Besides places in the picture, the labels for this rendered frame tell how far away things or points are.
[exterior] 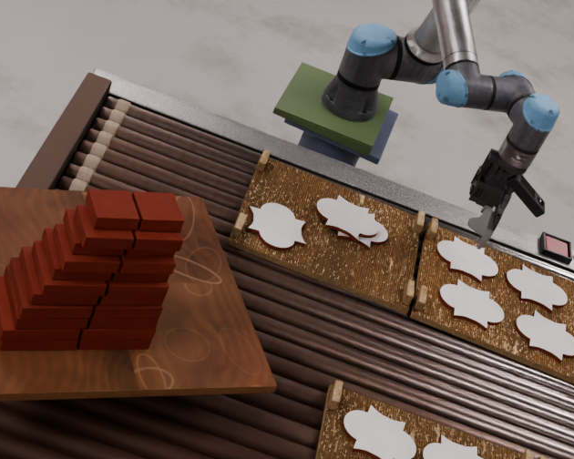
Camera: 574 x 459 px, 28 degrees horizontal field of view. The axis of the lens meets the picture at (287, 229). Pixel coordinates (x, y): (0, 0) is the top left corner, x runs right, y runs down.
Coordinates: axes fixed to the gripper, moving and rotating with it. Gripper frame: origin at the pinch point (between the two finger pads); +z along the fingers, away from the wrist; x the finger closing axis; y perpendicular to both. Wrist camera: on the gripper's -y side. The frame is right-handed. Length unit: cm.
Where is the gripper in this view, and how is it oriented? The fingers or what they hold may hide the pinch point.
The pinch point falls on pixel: (482, 231)
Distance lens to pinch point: 261.6
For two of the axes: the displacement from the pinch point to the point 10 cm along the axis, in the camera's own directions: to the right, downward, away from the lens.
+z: -3.3, 7.4, 5.9
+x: -1.9, 5.6, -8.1
